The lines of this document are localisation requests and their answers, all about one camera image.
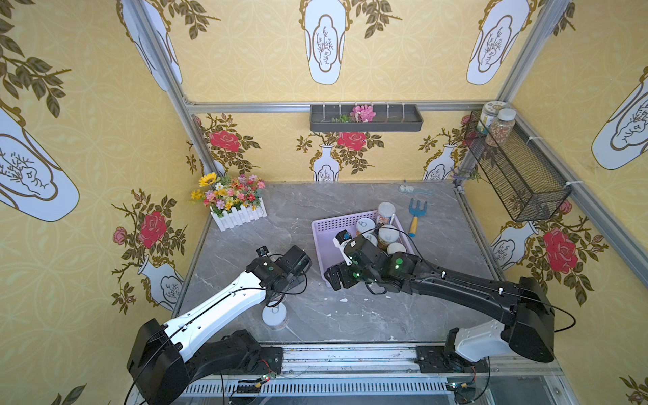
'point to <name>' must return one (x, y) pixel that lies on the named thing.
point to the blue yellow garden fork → (416, 212)
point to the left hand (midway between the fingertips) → (277, 278)
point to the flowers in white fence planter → (233, 200)
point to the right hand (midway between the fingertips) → (339, 263)
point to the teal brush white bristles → (409, 189)
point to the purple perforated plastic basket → (325, 252)
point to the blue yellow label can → (386, 211)
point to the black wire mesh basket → (531, 188)
